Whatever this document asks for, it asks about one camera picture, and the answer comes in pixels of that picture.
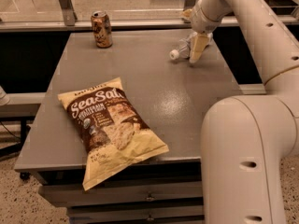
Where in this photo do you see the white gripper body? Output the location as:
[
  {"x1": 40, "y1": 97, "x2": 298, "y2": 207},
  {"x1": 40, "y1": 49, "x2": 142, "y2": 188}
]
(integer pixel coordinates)
[{"x1": 190, "y1": 0, "x2": 222, "y2": 34}]

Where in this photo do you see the clear plastic water bottle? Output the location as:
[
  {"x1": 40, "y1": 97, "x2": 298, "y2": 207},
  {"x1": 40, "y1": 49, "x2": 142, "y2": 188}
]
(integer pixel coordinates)
[{"x1": 168, "y1": 31, "x2": 214, "y2": 61}]

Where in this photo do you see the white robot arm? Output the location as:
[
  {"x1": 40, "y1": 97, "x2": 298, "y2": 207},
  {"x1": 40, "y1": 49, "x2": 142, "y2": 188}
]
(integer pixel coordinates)
[{"x1": 190, "y1": 0, "x2": 299, "y2": 224}]

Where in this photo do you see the brown sea salt chip bag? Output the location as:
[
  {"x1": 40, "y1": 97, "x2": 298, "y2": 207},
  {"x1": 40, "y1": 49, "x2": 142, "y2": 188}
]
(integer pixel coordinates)
[{"x1": 58, "y1": 78, "x2": 169, "y2": 190}]

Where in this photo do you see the grey drawer cabinet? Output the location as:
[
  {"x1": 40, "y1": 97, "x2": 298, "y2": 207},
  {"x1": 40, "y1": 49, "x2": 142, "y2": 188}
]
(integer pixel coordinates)
[{"x1": 15, "y1": 30, "x2": 239, "y2": 224}]

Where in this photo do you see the brown soda can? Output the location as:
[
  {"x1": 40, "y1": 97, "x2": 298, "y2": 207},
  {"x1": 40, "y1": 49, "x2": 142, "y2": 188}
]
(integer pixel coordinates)
[{"x1": 91, "y1": 11, "x2": 113, "y2": 49}]

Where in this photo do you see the grey side bench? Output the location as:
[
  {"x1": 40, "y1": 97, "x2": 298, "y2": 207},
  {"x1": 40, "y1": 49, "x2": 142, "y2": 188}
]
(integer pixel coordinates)
[{"x1": 0, "y1": 92, "x2": 45, "y2": 118}]

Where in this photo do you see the lower grey drawer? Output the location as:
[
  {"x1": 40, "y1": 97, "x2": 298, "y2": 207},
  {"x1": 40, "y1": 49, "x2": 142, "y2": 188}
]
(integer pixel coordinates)
[{"x1": 67, "y1": 205, "x2": 205, "y2": 224}]

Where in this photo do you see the grey drawer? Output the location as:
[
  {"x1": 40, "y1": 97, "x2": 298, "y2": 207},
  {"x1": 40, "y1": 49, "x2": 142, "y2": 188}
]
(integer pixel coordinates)
[
  {"x1": 38, "y1": 181, "x2": 203, "y2": 207},
  {"x1": 67, "y1": 205, "x2": 205, "y2": 224}
]

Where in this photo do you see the upper grey drawer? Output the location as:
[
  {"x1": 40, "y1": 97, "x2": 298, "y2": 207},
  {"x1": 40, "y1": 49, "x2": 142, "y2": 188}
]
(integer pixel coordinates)
[{"x1": 38, "y1": 181, "x2": 203, "y2": 207}]

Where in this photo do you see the left metal railing post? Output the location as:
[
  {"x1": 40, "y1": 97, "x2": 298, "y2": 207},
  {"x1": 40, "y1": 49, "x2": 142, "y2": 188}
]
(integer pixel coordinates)
[{"x1": 58, "y1": 0, "x2": 77, "y2": 26}]

